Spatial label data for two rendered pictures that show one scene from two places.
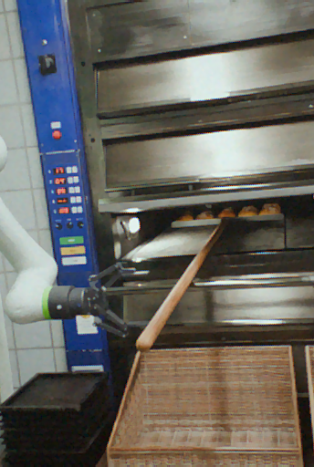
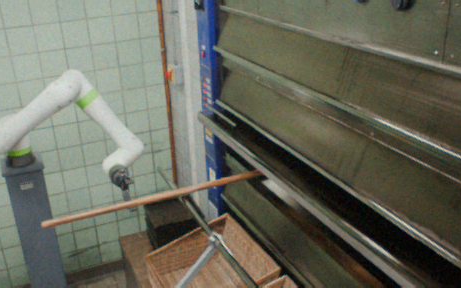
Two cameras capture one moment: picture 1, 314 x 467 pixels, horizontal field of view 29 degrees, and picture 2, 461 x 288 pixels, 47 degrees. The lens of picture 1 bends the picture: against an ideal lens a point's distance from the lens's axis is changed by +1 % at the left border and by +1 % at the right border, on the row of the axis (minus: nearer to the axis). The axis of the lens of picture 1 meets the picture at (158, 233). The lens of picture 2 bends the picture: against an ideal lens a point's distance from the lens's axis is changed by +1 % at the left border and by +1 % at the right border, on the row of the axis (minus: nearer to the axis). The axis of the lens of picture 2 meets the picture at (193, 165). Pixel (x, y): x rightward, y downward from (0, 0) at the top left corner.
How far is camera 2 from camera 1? 2.08 m
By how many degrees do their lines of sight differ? 58
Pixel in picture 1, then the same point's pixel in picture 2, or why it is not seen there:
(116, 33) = not seen: outside the picture
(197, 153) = (256, 101)
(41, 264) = (125, 147)
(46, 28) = not seen: outside the picture
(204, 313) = (252, 213)
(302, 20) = (307, 23)
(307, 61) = (304, 61)
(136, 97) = (232, 44)
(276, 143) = (288, 118)
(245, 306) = (268, 225)
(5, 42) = not seen: outside the picture
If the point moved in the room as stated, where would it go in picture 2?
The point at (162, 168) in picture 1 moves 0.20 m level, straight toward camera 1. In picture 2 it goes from (240, 102) to (204, 112)
